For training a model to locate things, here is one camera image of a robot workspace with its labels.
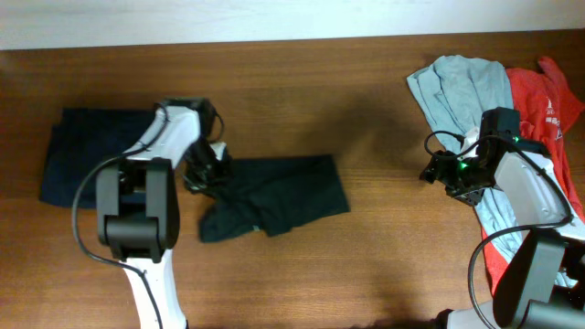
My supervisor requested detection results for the dark green shirt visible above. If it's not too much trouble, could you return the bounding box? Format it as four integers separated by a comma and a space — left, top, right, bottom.
198, 154, 350, 243

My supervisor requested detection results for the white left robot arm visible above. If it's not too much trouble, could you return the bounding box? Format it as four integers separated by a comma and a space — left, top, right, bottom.
96, 98, 230, 328

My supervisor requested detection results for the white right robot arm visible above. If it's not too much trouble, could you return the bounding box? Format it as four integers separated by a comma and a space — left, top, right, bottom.
420, 146, 584, 328

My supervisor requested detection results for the light blue shirt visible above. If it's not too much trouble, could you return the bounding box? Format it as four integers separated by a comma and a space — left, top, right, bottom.
406, 54, 577, 289

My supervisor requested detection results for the red shirt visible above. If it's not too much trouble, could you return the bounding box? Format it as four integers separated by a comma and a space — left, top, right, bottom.
475, 57, 584, 294

